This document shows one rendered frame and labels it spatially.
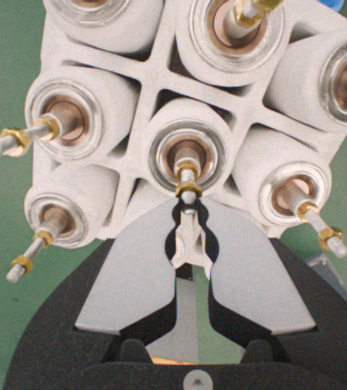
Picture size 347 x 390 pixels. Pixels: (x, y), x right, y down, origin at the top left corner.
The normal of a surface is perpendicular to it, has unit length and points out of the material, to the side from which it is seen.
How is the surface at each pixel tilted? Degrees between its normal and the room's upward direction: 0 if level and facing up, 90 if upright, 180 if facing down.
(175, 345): 90
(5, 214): 0
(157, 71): 0
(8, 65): 0
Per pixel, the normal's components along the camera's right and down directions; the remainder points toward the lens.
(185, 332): 0.31, -0.83
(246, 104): -0.04, 0.47
